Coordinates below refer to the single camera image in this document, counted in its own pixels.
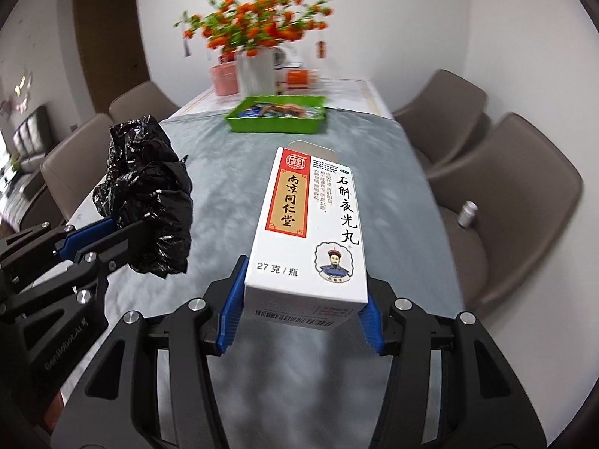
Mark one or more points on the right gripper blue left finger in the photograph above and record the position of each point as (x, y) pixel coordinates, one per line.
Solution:
(230, 313)

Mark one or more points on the taupe chair near left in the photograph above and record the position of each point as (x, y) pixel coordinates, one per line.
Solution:
(75, 166)

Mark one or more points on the green plastic tray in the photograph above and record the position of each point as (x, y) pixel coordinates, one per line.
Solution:
(292, 114)

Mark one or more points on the taupe chair far left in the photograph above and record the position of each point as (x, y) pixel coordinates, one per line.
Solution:
(141, 100)

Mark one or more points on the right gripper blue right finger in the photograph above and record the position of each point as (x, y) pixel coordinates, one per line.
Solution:
(371, 320)

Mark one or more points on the wooden door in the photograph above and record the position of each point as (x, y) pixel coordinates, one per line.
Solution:
(110, 48)

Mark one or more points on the taupe chair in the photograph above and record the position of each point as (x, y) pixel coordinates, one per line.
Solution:
(141, 100)
(75, 166)
(441, 119)
(527, 192)

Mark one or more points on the grey table cloth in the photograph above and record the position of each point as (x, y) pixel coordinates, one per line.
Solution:
(299, 373)

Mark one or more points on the white flower vase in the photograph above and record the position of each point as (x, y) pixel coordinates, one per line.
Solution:
(256, 74)

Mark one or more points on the black leather sofa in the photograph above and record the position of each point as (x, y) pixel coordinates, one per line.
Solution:
(25, 198)

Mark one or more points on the taupe chair far right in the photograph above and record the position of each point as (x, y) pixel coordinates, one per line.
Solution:
(441, 119)

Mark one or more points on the black plastic bag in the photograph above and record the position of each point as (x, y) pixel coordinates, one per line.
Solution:
(148, 183)

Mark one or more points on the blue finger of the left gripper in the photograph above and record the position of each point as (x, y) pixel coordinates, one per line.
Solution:
(76, 240)
(107, 255)

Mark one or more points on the pink cup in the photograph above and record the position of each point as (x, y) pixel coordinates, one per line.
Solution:
(224, 78)

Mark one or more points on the orange white box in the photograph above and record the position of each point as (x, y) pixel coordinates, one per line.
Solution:
(301, 78)

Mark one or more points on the small silver white bottle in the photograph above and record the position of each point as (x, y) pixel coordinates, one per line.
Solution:
(467, 215)

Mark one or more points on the white medicine box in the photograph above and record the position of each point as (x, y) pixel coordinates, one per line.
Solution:
(307, 262)

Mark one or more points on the taupe chair near right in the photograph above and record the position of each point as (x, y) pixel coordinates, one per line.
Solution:
(527, 192)

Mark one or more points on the orange artificial flowers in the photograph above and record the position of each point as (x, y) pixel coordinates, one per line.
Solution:
(235, 28)

